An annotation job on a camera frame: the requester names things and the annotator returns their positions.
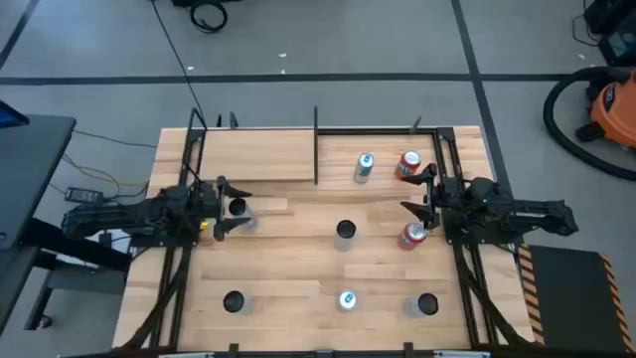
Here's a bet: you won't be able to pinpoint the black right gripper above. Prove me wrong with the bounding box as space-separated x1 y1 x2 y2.
399 162 468 231

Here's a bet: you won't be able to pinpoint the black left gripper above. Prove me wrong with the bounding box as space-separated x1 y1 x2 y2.
196 175 253 244

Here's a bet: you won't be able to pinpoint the white Celsius Arctic can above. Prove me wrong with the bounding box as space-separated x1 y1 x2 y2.
227 197 260 234
404 291 440 318

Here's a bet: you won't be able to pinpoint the red Fanta can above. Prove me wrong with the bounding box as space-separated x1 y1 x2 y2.
395 150 423 179
397 221 428 252

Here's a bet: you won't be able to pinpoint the blue silver Red Bull can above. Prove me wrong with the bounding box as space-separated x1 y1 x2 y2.
336 287 360 313
353 151 376 184

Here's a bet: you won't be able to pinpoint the white Celsius can orange print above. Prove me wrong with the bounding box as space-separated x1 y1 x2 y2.
222 289 254 315
334 219 358 252

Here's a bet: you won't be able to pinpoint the wooden shelf board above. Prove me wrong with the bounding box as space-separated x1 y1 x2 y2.
201 128 317 183

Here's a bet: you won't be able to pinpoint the white paper sheet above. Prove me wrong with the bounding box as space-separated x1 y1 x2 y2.
69 229 133 268

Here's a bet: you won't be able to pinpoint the black power adapter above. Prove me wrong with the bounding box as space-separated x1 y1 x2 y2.
65 186 104 205

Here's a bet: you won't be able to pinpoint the orange shop vacuum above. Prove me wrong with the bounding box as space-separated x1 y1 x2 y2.
542 66 636 183
575 69 636 150

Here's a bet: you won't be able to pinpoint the black mat hazard stripes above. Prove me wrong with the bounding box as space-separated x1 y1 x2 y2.
516 243 636 354

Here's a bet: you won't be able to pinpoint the black desk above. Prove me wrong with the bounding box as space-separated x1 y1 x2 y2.
0 113 133 339

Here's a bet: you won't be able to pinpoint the blue screen device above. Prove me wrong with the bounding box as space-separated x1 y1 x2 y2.
0 98 30 129

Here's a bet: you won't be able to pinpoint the black equipment case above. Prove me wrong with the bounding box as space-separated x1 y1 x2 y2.
583 0 636 69

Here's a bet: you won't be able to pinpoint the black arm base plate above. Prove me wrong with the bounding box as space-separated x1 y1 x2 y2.
129 231 200 249
441 206 522 246

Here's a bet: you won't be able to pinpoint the black aluminium table frame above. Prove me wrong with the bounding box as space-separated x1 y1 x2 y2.
118 106 536 358

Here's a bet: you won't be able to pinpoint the black shelf divider post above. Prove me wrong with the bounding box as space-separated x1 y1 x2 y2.
312 105 320 186

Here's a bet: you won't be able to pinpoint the yellow cable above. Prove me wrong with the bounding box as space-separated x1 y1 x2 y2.
62 153 150 198

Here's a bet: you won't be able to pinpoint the long black cable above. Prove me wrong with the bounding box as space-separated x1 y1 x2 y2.
150 0 208 128

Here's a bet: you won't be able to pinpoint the coiled black cable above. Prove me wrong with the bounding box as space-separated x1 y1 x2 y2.
189 1 229 35

